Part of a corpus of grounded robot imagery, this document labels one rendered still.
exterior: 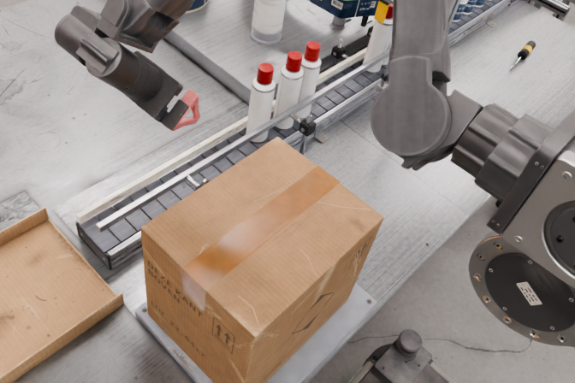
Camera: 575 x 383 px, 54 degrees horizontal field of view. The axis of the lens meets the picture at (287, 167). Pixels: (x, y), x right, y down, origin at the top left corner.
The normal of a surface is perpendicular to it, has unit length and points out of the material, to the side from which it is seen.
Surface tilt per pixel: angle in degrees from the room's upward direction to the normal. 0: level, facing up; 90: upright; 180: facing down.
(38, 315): 0
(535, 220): 90
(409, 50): 42
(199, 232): 0
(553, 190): 90
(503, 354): 0
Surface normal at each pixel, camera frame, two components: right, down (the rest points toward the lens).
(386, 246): 0.14, -0.66
